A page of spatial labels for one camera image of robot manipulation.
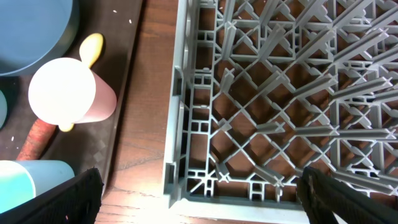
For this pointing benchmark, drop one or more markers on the pink plastic cup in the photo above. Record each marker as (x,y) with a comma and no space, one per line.
(65,90)

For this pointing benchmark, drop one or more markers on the orange carrot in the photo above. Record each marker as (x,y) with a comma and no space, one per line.
(36,141)

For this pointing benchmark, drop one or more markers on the dark blue plate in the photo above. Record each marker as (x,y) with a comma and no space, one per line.
(34,32)

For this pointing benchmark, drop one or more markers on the light blue rice bowl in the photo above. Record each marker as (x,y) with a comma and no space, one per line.
(3,109)

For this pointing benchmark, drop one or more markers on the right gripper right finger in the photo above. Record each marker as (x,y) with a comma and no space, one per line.
(323,198)

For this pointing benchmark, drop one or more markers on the light blue plastic cup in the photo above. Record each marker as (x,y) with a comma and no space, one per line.
(22,181)

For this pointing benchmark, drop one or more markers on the grey dishwasher rack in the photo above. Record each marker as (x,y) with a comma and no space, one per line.
(263,89)

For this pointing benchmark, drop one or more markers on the yellow plastic spoon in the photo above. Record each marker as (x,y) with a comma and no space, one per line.
(90,49)

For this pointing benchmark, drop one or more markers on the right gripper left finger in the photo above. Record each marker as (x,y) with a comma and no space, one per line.
(77,200)

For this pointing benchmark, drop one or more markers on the dark brown serving tray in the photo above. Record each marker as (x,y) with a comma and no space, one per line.
(91,143)

